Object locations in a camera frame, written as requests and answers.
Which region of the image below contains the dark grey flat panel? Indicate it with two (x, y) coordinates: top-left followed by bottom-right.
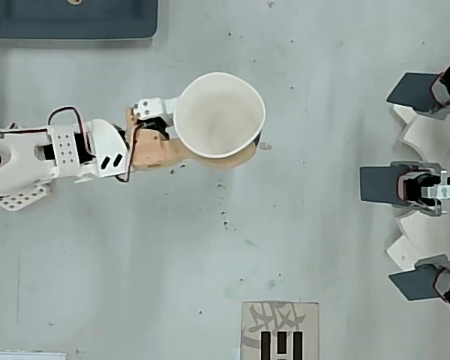
(388, 266), (442, 302)
(385, 72), (442, 113)
(358, 166), (401, 206)

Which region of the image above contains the grey printed marker card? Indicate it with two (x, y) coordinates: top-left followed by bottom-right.
(241, 301), (320, 360)

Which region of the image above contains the tan gripper with servo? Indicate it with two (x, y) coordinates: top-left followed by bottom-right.
(125, 96), (260, 172)

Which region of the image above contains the white curved stand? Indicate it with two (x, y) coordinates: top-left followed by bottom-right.
(385, 103), (450, 272)

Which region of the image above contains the dark blue-grey tray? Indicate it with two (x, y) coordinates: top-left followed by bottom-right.
(0, 0), (159, 40)

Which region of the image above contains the silver metal bracket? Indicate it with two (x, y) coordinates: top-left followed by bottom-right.
(421, 169), (450, 217)

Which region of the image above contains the black red arm cable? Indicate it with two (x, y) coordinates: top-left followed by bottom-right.
(0, 106), (97, 155)

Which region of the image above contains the black red wrist cable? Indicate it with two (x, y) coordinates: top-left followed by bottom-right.
(115, 123), (142, 184)

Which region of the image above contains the white perforated base plate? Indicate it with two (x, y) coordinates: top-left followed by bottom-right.
(0, 182), (54, 213)

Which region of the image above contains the white paper cup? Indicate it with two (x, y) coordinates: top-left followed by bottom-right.
(172, 71), (267, 160)

